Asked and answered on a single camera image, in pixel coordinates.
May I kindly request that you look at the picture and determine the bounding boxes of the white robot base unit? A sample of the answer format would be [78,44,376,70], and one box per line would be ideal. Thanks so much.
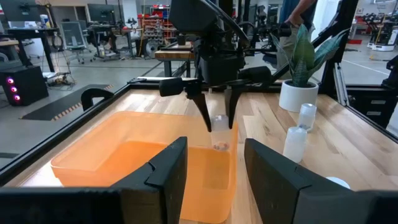
[366,14,398,52]

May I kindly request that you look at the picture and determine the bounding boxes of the large dark monitor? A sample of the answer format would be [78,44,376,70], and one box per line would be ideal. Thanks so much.
[0,0,42,22]

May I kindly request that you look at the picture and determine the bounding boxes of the black drawer cabinet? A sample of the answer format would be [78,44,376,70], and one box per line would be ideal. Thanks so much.
[346,84,398,129]

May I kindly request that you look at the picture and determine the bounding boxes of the wooden top workbench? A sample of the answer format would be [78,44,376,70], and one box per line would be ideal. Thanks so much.
[154,42,195,78]

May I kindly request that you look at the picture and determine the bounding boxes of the black computer tower pink lights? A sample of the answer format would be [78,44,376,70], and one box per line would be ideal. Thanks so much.
[0,65,49,107]

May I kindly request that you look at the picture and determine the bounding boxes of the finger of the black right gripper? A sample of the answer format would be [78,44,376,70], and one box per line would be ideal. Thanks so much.
[186,89,213,133]
[224,86,245,130]

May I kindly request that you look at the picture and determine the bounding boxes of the black slanted frame post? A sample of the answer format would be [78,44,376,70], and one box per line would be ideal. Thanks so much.
[319,0,359,96]

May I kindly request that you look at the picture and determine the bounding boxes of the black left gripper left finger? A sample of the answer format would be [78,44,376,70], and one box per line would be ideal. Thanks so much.
[110,136,188,224]

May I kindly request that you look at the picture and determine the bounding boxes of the person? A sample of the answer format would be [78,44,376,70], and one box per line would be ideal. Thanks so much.
[275,0,318,72]

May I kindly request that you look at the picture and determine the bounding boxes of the black standing desk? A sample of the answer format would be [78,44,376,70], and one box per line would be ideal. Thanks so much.
[6,27,60,73]

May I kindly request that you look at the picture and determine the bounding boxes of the clear pill bottle coloured pills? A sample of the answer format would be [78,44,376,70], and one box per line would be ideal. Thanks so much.
[210,114,233,152]

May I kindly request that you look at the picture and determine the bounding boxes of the red parts bin rack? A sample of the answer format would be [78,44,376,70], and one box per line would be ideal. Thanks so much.
[137,5,178,48]

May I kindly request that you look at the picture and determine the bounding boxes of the dark monitor on desk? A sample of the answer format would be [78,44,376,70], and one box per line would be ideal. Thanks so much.
[87,3,117,25]

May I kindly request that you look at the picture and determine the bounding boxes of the frosted white pill bottle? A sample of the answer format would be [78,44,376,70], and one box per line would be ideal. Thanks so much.
[282,126,308,164]
[297,103,318,133]

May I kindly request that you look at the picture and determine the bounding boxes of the black curved clamp handle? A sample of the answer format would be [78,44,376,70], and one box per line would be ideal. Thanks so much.
[80,88,115,112]

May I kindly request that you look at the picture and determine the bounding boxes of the yellow-tinted pill bottle white cap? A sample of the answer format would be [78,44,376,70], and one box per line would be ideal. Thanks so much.
[325,176,351,190]

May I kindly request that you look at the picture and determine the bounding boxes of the grey mesh office chair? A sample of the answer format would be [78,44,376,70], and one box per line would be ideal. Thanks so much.
[60,21,94,65]

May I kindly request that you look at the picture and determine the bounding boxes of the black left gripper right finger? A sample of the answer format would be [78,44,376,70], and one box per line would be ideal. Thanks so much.
[244,138,354,224]

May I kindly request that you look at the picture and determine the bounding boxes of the black hazard-striped floor mat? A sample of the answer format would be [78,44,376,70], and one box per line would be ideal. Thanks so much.
[19,83,114,122]

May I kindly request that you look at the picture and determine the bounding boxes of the green snake plant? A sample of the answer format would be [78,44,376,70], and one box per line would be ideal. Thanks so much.
[269,24,351,88]

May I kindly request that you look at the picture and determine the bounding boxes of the white round plant pot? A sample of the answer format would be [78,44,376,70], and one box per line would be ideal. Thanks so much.
[278,80,320,113]

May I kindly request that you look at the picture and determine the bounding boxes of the orange translucent plastic basket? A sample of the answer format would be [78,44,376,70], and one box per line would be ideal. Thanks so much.
[50,111,239,224]

